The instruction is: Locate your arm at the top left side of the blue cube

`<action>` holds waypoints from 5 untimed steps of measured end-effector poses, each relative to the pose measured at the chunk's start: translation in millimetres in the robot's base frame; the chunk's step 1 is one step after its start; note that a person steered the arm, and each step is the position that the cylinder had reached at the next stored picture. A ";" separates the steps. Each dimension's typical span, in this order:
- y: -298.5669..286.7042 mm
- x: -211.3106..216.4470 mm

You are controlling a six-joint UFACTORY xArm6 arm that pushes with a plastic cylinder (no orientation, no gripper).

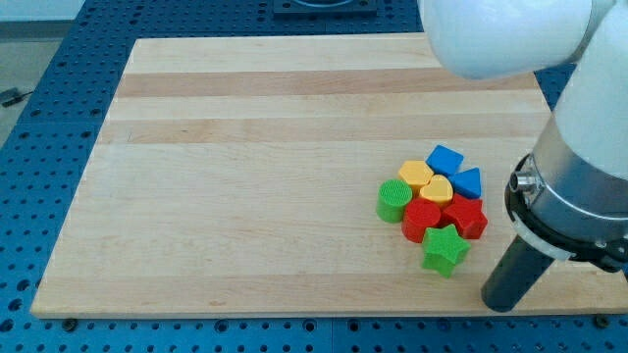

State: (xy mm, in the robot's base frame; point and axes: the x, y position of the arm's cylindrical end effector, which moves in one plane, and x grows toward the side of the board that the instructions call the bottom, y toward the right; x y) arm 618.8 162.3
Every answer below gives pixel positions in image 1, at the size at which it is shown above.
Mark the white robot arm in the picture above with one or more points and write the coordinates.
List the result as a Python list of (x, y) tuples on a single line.
[(568, 198)]

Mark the blue cube block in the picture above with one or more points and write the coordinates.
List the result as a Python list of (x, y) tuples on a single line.
[(444, 161)]

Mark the green cylinder block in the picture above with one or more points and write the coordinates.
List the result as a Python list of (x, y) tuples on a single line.
[(393, 197)]

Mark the wooden board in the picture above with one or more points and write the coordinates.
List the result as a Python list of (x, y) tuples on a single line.
[(238, 178)]

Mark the yellow hexagon block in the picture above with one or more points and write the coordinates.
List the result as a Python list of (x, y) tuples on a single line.
[(416, 173)]

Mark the red cylinder block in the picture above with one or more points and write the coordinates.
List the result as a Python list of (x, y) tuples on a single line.
[(419, 214)]

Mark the yellow heart block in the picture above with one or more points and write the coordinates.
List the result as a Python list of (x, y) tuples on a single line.
[(438, 190)]

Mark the green star block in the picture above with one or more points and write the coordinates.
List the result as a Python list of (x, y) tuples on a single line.
[(444, 249)]

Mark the blue triangle block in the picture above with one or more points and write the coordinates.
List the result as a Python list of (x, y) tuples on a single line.
[(467, 183)]

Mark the red star block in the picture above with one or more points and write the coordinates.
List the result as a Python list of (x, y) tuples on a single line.
[(466, 215)]

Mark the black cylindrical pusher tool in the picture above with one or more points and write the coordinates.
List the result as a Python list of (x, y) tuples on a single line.
[(514, 275)]

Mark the black cable plug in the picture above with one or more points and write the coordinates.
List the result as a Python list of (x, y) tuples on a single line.
[(12, 96)]

